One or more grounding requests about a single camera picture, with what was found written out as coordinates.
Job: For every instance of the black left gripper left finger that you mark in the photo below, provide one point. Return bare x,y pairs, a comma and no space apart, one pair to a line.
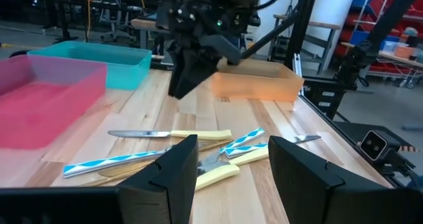
158,191

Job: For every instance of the black desk pedestal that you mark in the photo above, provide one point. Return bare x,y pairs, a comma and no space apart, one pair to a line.
64,19

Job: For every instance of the pink plastic bin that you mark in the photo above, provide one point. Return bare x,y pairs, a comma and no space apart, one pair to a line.
39,111

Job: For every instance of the background black robot arm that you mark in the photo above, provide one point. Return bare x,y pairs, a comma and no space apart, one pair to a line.
350,67

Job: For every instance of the table-level camera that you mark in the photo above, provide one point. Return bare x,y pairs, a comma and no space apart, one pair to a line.
373,146

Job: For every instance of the teal plastic bin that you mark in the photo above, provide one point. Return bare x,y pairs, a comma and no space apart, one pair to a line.
125,75

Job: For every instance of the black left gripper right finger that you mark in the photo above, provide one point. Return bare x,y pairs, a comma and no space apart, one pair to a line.
307,184

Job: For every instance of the wooden side table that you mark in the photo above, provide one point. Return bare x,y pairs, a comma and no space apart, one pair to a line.
324,25

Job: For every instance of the black controller box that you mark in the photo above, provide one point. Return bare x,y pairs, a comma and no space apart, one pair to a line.
325,98

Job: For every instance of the silver metal bracket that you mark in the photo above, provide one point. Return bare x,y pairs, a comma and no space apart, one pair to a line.
297,65

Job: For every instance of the shelf with red bins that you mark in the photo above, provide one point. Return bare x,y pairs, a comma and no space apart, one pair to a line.
380,2

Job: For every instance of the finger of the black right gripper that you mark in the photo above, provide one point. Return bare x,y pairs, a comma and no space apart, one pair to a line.
190,73
223,50

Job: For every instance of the white pillar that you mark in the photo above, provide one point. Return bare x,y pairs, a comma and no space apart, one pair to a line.
330,9

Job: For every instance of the wooden workbench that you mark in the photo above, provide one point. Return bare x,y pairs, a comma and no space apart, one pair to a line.
145,24

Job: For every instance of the orange plastic bin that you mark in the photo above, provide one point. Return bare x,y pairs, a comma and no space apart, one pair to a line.
257,88

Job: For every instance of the black aluminium table frame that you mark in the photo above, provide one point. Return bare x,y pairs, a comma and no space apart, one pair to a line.
302,25

